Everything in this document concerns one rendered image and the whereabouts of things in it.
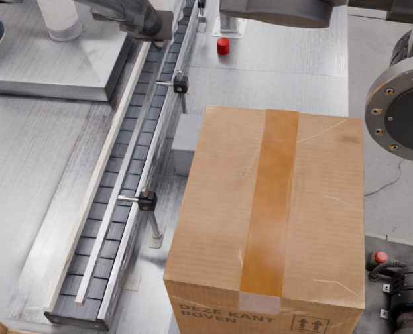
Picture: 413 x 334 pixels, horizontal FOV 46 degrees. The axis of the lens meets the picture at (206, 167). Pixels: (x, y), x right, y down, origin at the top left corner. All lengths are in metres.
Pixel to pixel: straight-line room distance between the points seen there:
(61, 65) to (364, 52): 1.77
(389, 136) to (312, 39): 0.62
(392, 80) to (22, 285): 0.73
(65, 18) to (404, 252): 1.22
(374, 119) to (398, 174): 1.40
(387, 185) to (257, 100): 1.05
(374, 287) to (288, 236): 0.97
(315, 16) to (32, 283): 0.75
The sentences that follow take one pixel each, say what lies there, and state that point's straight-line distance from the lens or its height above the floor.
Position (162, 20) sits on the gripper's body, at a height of 1.01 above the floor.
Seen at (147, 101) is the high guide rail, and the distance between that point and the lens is 1.02.
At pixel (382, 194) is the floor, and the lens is 2.09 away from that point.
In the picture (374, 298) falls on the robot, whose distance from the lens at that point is 1.57.
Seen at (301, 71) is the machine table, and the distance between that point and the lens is 1.27.
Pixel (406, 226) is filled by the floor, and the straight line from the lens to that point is 2.03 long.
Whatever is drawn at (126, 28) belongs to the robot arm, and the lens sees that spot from 0.98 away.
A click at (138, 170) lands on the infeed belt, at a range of 1.01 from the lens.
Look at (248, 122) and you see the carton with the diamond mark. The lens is 0.74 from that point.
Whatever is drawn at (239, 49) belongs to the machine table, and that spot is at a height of 0.83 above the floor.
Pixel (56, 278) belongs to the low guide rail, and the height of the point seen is 0.91.
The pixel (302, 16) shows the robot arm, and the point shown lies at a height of 1.42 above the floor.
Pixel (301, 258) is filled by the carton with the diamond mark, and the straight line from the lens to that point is 0.61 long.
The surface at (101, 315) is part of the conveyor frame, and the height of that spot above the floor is 0.88.
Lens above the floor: 1.66
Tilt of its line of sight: 52 degrees down
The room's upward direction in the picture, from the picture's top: 6 degrees counter-clockwise
